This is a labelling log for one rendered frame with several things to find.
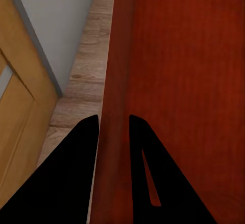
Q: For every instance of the storage box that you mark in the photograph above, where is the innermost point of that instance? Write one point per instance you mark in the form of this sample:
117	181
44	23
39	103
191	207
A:
179	65

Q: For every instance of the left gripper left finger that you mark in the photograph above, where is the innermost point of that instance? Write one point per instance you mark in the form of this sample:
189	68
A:
59	190

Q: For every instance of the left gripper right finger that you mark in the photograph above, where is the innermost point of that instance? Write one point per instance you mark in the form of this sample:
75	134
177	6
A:
180	203

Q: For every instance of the door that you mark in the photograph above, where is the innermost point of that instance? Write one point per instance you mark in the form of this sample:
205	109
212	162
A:
27	101

